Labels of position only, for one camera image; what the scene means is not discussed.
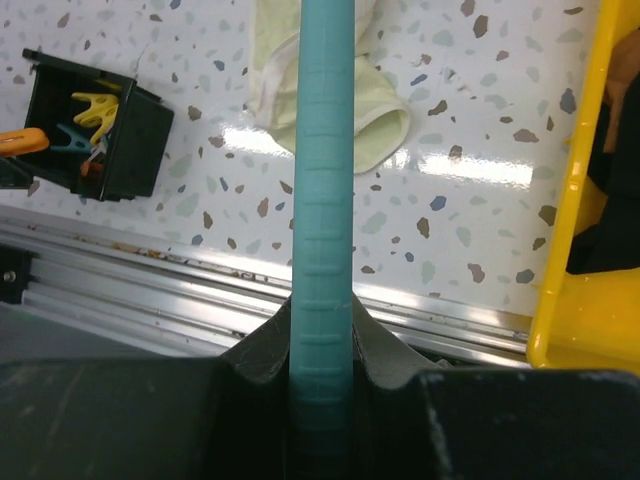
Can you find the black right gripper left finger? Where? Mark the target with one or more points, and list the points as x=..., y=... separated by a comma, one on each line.
x=75, y=405

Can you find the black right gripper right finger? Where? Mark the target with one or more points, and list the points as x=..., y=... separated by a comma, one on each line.
x=417, y=420

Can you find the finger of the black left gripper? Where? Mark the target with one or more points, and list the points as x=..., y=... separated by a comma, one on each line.
x=14, y=174

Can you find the orange clothespin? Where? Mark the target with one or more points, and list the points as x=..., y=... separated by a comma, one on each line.
x=24, y=141

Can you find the teal hanger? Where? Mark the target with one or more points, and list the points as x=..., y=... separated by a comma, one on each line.
x=320, y=356

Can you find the pale green underwear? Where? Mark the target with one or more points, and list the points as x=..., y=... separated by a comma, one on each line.
x=311, y=57

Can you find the black underwear in bin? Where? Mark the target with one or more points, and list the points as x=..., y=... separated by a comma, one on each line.
x=613, y=243

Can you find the brown underwear in bin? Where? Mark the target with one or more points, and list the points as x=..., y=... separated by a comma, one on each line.
x=623, y=66

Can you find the black clip box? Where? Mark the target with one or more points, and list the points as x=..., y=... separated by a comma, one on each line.
x=107, y=135

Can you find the yellow plastic bin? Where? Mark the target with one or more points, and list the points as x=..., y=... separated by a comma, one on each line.
x=587, y=321

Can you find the aluminium table rail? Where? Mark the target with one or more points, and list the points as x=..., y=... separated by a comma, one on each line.
x=174, y=299

